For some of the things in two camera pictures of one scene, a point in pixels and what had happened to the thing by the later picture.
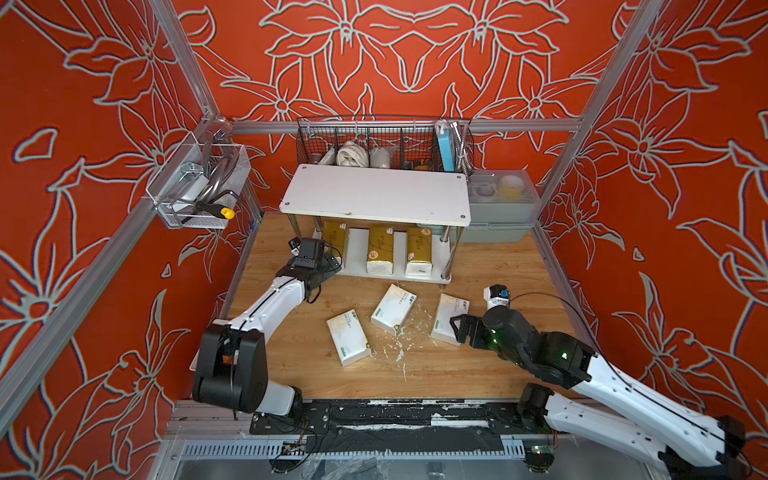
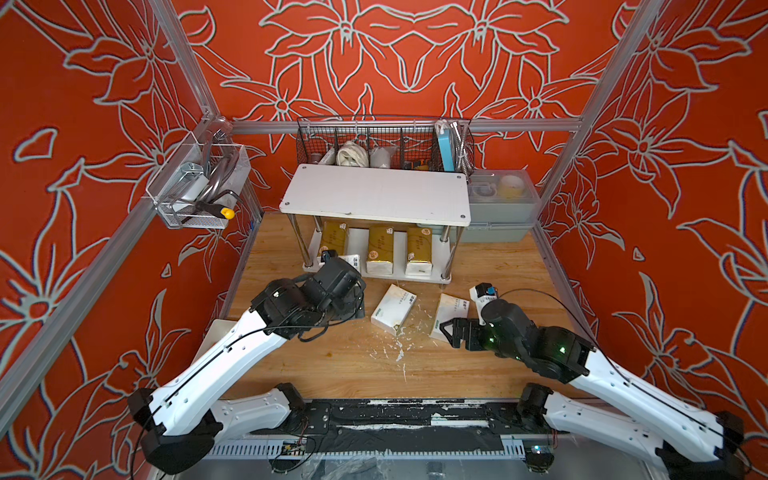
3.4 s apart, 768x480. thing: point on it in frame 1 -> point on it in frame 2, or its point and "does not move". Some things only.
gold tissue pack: [336, 238] does not move
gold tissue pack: [419, 251] does not move
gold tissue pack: [381, 250] does not move
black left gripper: [327, 269] -> [356, 302]
